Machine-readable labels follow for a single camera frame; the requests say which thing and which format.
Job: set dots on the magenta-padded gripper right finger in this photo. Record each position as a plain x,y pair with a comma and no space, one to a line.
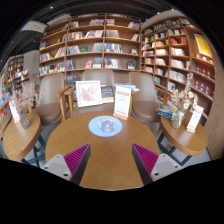
146,159

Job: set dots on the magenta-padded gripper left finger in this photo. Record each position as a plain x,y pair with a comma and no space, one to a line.
78,158

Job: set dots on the grey computer mouse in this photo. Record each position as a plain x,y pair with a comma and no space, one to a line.
107,126

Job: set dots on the round light blue mouse pad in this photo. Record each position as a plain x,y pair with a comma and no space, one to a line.
94,128

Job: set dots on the round wooden side table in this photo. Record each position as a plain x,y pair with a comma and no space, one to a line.
20,141
183,141
4,125

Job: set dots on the stack of books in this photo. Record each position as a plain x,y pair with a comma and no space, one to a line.
165,111

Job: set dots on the brown wooden armchair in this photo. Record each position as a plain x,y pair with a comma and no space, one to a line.
145,106
98,75
48,111

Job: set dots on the white and red sign card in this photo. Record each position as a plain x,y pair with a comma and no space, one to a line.
122,101

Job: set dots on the small white sign card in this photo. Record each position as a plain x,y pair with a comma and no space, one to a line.
14,111
195,118

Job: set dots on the white framed flower picture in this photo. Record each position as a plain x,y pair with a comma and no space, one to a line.
89,93

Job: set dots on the dark cover book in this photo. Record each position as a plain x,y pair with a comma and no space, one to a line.
107,94

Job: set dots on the light blue book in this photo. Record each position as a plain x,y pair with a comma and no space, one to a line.
133,87

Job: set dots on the distant wooden bookshelf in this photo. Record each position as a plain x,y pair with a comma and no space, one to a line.
18,71

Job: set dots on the curved wooden bookshelf with books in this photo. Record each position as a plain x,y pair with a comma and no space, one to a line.
180,56

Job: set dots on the white ceiling panel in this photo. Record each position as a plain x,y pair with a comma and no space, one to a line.
33,26

